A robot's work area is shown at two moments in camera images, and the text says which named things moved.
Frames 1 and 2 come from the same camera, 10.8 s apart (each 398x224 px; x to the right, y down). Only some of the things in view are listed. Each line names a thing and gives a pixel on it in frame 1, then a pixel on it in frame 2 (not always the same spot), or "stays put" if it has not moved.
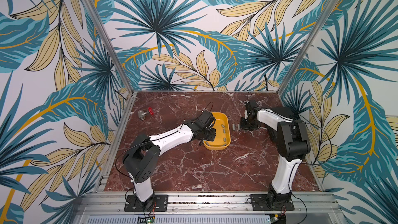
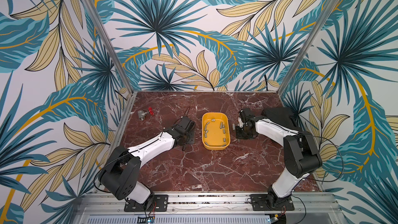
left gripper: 212,136 to 192,133
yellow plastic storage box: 222,139 stays put
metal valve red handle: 141,113 stays put
